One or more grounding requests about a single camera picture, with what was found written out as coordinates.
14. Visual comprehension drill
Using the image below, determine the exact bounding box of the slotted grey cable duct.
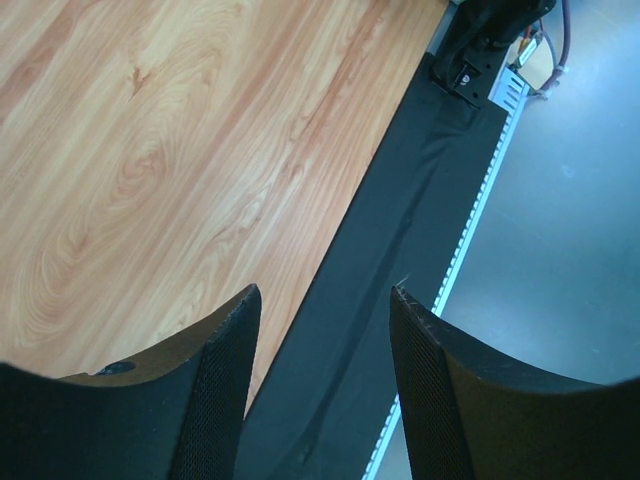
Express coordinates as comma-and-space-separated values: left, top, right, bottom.
362, 66, 530, 479

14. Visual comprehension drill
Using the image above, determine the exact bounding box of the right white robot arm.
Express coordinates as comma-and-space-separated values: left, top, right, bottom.
430, 0, 556, 108

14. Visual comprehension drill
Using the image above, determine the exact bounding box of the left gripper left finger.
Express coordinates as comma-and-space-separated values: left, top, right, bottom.
1, 284, 262, 479

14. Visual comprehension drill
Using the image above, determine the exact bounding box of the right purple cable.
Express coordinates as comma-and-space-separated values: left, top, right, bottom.
529, 0, 574, 101

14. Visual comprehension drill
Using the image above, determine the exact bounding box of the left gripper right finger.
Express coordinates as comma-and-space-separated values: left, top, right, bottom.
389, 287, 639, 479

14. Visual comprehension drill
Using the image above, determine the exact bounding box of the black base cloth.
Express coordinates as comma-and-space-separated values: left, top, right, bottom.
234, 55, 506, 479

